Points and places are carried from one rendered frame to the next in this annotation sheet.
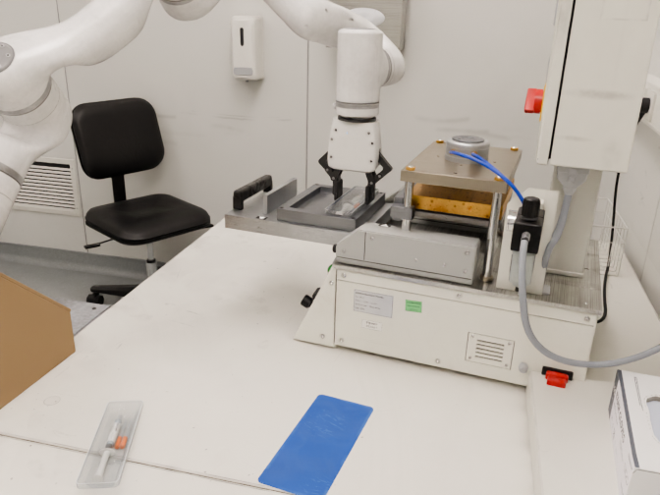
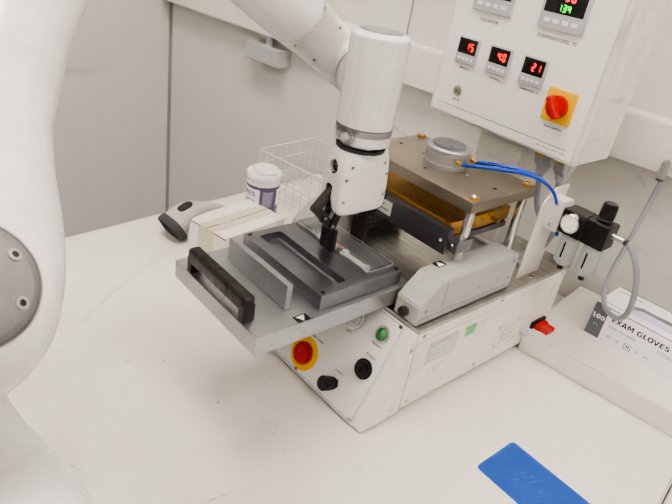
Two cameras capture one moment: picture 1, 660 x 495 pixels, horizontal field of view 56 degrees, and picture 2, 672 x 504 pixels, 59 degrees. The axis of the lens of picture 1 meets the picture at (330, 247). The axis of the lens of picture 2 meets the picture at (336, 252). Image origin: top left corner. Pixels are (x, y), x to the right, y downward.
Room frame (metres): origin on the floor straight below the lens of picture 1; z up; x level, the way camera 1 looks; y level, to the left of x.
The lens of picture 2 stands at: (0.88, 0.73, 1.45)
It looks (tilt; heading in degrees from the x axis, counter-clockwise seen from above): 29 degrees down; 294
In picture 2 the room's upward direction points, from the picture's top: 10 degrees clockwise
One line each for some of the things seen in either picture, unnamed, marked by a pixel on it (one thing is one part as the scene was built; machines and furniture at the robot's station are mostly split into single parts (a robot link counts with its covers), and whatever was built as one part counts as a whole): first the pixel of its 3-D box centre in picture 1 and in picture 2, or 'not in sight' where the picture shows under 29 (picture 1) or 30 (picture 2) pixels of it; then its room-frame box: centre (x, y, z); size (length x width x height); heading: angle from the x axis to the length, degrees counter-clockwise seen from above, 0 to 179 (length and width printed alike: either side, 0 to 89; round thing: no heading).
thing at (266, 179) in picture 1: (253, 191); (219, 282); (1.30, 0.17, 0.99); 0.15 x 0.02 x 0.04; 160
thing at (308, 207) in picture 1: (333, 205); (321, 257); (1.24, 0.00, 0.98); 0.20 x 0.17 x 0.03; 160
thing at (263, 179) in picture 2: not in sight; (262, 194); (1.63, -0.43, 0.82); 0.09 x 0.09 x 0.15
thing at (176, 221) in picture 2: not in sight; (200, 214); (1.71, -0.28, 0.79); 0.20 x 0.08 x 0.08; 77
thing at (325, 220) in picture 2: (333, 182); (324, 230); (1.24, 0.00, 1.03); 0.03 x 0.03 x 0.07; 70
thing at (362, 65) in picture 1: (360, 65); (372, 77); (1.23, -0.05, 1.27); 0.09 x 0.08 x 0.13; 138
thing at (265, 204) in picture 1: (311, 207); (296, 271); (1.25, 0.04, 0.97); 0.30 x 0.22 x 0.08; 70
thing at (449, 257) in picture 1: (402, 249); (457, 281); (1.04, -0.13, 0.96); 0.26 x 0.05 x 0.07; 70
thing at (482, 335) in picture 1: (446, 295); (414, 298); (1.13, -0.24, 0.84); 0.53 x 0.37 x 0.17; 70
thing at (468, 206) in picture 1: (462, 183); (441, 188); (1.14, -0.24, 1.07); 0.22 x 0.17 x 0.10; 160
